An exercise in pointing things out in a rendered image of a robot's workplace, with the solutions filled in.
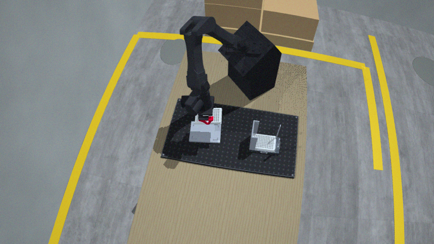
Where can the white well plate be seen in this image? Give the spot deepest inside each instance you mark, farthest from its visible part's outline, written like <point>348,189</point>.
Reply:
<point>267,142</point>
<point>217,117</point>

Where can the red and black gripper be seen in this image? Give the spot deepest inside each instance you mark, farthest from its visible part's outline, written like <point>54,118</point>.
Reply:
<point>209,106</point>

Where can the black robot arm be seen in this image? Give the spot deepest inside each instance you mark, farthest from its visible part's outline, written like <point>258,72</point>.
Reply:
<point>197,79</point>

